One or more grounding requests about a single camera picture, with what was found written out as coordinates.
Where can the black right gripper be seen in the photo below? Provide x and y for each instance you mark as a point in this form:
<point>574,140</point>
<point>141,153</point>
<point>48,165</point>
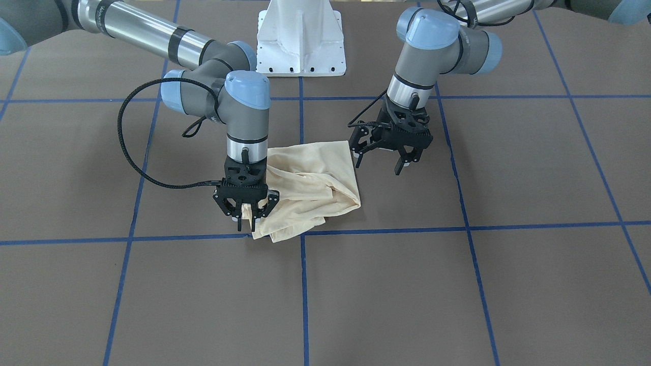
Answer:
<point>222,200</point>

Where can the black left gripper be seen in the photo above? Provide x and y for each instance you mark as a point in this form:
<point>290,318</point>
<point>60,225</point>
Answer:
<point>377,132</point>

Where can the cream long-sleeve graphic shirt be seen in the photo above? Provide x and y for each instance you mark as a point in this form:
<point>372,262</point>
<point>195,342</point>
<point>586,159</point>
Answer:
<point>315,181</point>

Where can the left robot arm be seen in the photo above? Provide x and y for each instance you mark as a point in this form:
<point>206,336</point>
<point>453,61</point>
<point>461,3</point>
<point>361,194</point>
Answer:
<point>452,40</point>

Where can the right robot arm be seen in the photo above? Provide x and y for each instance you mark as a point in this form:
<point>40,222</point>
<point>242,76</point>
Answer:
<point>64,175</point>

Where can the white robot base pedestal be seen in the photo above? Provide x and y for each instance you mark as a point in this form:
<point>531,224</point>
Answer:
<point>300,38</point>

